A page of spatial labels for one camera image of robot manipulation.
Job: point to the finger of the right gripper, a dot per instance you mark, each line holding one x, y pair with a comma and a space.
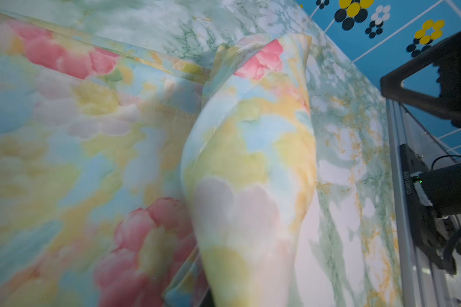
446, 56

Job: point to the floral pastel skirt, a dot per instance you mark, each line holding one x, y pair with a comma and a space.
131, 178

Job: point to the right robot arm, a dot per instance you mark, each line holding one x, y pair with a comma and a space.
439, 190

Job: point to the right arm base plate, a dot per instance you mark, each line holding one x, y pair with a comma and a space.
432, 195

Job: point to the aluminium front frame rail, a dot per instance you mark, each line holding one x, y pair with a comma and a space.
423, 283

